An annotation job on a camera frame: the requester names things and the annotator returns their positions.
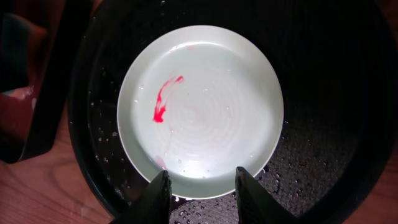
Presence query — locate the light blue plate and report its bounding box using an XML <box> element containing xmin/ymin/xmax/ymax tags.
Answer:
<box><xmin>117</xmin><ymin>26</ymin><xmax>284</xmax><ymax>199</ymax></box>

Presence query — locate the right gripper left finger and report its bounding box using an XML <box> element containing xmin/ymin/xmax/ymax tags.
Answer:
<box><xmin>109</xmin><ymin>170</ymin><xmax>172</xmax><ymax>224</ymax></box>

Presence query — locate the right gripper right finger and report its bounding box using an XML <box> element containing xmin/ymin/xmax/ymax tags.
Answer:
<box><xmin>235</xmin><ymin>167</ymin><xmax>298</xmax><ymax>224</ymax></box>

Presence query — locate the rectangular black brown tray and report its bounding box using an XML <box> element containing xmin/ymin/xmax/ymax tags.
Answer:
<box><xmin>1</xmin><ymin>0</ymin><xmax>93</xmax><ymax>164</ymax></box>

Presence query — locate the round black tray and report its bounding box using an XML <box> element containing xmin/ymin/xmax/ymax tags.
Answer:
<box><xmin>68</xmin><ymin>0</ymin><xmax>397</xmax><ymax>223</ymax></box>

